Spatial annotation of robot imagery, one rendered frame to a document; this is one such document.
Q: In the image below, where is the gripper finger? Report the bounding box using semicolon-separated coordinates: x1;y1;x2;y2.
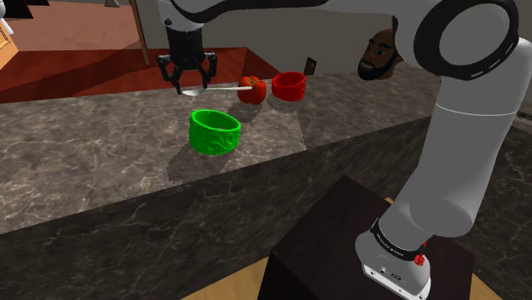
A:
157;54;184;96
198;51;219;89

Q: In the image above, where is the silver spoon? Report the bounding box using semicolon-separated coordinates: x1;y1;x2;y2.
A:
181;84;254;98

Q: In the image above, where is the red bell pepper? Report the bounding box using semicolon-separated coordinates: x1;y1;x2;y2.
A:
236;75;268;107

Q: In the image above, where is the green patterned bowl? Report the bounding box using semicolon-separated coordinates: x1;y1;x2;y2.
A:
188;108;242;157

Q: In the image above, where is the red bowl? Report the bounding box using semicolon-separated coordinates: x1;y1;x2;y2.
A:
271;71;307;103

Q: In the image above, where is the light wooden cabinet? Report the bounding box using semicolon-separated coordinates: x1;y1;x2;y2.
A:
0;18;20;71

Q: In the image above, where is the bearded man head bust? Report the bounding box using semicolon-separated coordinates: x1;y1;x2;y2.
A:
356;27;405;82

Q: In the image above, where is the dark robot stand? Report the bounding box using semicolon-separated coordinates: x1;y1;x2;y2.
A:
257;174;475;300

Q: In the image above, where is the brown wooden post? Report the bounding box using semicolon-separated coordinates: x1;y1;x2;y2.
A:
129;0;151;67

